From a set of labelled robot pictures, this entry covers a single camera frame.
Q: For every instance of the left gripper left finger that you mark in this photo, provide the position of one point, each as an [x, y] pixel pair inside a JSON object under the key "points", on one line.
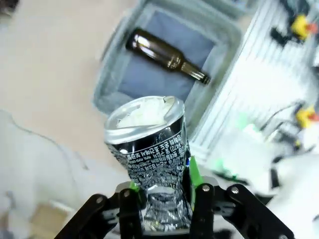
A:
{"points": [[99, 219]]}

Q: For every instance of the brown glass bottle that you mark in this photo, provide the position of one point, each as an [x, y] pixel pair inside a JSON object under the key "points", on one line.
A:
{"points": [[159, 52]]}

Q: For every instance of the yellow plastic object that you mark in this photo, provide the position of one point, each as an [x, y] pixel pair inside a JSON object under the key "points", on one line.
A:
{"points": [[300, 26], [305, 117]]}

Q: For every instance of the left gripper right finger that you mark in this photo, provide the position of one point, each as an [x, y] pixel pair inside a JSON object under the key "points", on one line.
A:
{"points": [[224, 216]]}

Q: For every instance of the crushed black can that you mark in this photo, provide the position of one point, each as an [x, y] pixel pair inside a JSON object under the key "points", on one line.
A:
{"points": [[154, 154]]}

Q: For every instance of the large grey fabric basket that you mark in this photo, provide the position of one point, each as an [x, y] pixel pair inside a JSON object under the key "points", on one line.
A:
{"points": [[174, 32]]}

